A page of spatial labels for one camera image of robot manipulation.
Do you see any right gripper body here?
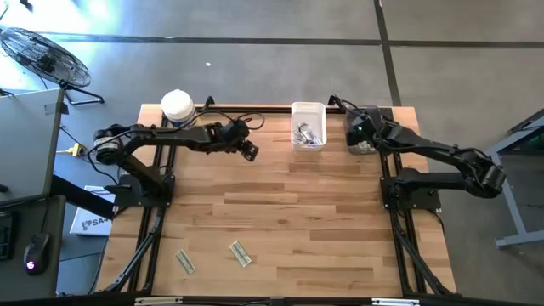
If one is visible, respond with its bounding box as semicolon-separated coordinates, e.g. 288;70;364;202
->
346;110;380;149

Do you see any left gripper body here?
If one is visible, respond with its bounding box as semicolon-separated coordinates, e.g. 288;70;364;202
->
210;120;252;155

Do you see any heap of pale wrappers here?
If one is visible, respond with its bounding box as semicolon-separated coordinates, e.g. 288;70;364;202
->
354;141;378;155

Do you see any heap of dark-printed packets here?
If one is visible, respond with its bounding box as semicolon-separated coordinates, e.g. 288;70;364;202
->
292;122;323;146

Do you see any green-striped bandage wrapper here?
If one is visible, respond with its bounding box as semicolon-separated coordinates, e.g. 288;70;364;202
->
174;248;197;276
228;239;253;269

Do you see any grey translucent plastic bin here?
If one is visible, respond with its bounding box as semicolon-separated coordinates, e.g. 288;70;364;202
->
344;105;386;156

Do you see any white plastic bin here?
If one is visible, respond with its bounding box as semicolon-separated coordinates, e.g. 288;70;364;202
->
290;101;328;153

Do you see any yellow Lysol wipes canister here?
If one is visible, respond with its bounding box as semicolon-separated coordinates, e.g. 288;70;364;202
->
160;88;197;129

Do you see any black desk support bar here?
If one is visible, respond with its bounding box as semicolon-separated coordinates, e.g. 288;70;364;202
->
49;173;116;220

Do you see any white cardboard box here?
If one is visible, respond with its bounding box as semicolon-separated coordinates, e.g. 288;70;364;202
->
69;184;114;237

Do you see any dark computer desk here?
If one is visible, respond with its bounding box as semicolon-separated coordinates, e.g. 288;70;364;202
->
0;194;68;301

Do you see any black floor fan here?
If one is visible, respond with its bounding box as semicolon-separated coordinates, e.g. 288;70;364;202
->
0;26;105;106

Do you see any computer monitor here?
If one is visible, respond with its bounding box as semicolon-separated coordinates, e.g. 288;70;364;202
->
0;88;65;209

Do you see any black computer mouse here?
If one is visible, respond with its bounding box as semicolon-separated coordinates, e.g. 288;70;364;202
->
22;232;51;276

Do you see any black keyboard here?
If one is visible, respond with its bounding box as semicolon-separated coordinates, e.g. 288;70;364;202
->
0;211;19;262

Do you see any silver metal bracket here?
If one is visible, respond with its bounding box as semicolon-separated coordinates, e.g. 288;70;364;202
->
134;297;184;306
371;297;421;306

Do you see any grey metal desk frame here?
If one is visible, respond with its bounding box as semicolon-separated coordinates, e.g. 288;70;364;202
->
484;108;544;251

